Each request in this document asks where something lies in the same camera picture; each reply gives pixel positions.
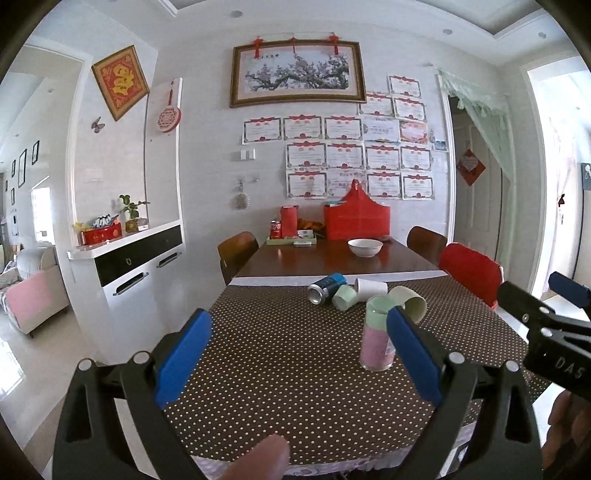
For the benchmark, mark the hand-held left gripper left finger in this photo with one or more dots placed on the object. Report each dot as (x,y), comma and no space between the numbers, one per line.
(182,360)

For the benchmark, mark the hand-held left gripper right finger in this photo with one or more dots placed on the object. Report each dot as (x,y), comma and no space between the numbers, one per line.
(415,357)

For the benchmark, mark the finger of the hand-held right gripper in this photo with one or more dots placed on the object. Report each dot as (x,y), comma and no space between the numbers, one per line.
(521,300)
(570,286)

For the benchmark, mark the pink and green cup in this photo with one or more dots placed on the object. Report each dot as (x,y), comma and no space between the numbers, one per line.
(375,344)

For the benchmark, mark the cream cup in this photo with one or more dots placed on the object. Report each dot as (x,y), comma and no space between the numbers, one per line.
(413,302)

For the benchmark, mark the white paper cup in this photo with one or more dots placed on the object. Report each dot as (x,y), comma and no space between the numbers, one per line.
(369,286)

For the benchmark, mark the pale green cup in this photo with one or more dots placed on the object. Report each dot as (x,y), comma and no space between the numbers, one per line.
(344,297)

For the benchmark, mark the person's right hand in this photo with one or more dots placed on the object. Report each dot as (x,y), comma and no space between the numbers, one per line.
(570,429)

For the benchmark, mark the person's left hand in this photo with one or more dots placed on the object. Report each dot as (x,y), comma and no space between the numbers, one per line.
(258,461)

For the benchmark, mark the red covered chair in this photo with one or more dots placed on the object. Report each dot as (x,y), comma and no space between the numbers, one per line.
(471,272)

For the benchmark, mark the white door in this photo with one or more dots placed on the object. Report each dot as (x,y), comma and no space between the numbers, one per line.
(478,217)

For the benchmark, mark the white sideboard cabinet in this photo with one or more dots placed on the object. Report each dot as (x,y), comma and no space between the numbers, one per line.
(138,277)

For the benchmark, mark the brown polka dot tablecloth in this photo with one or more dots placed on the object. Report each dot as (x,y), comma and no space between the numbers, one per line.
(286,350)

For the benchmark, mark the brown wooden chair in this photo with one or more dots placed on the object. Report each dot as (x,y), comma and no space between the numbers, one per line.
(236,256)
(427,244)

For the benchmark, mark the blue drink can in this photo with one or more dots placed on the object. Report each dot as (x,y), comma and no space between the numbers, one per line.
(325,288)

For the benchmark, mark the white bowl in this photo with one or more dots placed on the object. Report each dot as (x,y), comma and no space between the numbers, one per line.
(364,247)

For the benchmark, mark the red diamond door decoration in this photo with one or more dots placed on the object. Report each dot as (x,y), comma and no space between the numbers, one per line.
(471,166)

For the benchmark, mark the red tin box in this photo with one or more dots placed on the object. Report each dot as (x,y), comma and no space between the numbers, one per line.
(100,236)

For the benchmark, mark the red gift bag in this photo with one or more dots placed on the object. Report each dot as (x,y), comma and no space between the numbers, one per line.
(358,219)

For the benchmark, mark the small potted plant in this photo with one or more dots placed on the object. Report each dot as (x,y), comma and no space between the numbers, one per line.
(130,212)

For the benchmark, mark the red soda can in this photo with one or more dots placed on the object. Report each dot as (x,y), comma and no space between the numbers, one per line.
(275,229)

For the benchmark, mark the green serving tray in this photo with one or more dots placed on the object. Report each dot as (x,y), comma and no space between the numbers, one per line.
(291,240)

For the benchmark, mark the green lace door curtain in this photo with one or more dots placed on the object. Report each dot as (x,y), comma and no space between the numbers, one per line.
(494,138)

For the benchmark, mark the pink blanket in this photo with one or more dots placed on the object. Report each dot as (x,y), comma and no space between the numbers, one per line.
(30,295)

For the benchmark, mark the white sofa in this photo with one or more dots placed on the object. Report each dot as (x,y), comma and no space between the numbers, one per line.
(34,281)

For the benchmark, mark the orange snack packets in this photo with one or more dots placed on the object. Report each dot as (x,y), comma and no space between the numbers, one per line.
(310,225)

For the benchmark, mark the hanging scrubber on hook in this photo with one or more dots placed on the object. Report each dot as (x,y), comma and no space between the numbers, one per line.
(240,199)

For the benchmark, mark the red carton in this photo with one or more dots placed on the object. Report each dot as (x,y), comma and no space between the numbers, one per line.
(289,220)

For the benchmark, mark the white curved partition panel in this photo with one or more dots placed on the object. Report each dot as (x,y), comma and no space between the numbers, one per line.
(115,175)

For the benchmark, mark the round red hanging ornament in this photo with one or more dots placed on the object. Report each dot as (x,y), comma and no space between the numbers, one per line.
(169,121)

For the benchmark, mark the red and gold framed calligraphy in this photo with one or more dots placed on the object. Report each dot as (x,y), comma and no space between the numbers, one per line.
(121,83)

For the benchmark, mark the framed plum blossom painting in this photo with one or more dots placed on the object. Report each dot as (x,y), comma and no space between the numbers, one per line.
(295,74)

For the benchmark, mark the group of wall certificates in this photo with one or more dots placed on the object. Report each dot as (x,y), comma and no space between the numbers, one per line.
(351,152)

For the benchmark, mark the white light switch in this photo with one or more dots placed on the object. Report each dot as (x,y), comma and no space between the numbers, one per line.
(247,154)

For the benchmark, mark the butterfly wall decal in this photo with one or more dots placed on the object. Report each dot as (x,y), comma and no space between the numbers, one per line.
(97,124)

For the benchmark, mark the black picture frame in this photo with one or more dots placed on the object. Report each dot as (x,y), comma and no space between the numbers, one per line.
(35,153)
(13,169)
(22,161)

